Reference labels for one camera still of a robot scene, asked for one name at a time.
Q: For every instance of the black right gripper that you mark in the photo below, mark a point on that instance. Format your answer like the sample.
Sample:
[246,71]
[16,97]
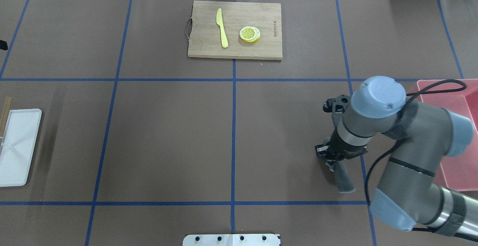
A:
[344,149]

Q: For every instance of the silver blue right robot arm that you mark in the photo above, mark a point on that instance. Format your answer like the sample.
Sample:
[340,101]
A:
[400,187]

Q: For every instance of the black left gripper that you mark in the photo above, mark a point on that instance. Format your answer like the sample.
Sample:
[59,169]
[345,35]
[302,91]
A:
[3,45]

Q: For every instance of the bamboo cutting board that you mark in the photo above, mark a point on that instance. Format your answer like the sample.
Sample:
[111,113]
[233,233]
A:
[204,39]

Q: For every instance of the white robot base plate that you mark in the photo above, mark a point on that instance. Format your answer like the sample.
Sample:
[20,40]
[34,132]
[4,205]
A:
[232,240]

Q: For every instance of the yellow plastic knife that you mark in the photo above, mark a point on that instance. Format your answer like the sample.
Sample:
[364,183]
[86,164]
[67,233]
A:
[220,23]

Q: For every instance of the yellow lemon slices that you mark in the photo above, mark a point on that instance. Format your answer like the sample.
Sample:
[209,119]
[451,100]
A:
[250,34]

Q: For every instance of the wooden rack rod near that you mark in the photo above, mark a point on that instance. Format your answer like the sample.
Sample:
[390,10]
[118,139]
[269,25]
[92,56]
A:
[5,114]

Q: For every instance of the grey and pink cloth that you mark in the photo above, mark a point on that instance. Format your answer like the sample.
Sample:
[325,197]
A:
[342,177]

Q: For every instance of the pink plastic bin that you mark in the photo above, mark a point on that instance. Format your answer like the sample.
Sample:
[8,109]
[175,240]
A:
[460,172]

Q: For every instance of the white rectangular tray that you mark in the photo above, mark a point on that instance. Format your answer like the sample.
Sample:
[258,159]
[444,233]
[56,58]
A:
[17,146]

